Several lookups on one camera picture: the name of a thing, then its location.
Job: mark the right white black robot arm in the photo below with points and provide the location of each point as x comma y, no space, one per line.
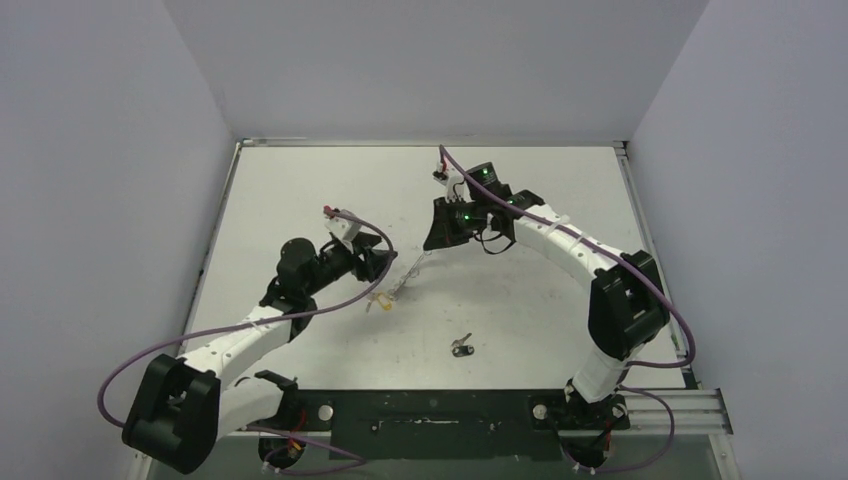
624,312

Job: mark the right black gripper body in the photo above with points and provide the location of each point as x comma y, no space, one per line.
452,223

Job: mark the key with black head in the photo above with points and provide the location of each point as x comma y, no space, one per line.
460,348

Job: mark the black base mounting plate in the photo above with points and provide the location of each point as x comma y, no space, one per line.
435,442

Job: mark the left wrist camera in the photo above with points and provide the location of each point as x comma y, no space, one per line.
341,228

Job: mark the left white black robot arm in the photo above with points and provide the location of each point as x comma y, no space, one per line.
185,404

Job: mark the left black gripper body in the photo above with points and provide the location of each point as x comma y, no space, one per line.
361,269

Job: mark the key with yellow tag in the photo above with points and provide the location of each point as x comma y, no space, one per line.
381,300

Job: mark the aluminium frame rail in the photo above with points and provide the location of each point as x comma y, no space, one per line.
686,412

